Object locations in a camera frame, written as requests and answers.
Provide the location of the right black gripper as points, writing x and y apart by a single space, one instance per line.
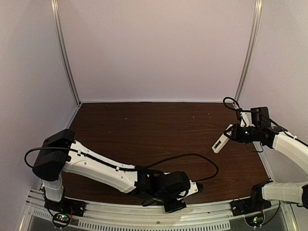
235 132

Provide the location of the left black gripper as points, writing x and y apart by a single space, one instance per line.
198 187

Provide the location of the white remote control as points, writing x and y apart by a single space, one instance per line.
221 142

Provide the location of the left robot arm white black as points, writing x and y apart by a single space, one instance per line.
62 153

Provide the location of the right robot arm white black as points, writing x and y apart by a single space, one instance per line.
268 133

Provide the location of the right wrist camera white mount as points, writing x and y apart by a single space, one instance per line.
241 115

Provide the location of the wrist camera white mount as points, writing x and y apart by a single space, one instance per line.
241 115
195 187

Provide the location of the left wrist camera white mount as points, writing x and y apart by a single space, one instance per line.
195 187

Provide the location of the front aluminium rail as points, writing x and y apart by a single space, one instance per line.
198 217

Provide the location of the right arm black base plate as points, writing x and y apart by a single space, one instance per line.
247 206

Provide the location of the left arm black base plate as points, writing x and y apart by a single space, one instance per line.
67 206

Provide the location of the right aluminium frame post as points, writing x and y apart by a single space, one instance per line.
257 14

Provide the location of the aluminium frame post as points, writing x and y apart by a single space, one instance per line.
63 51
257 14

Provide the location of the left aluminium frame post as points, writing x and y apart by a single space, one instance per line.
63 51

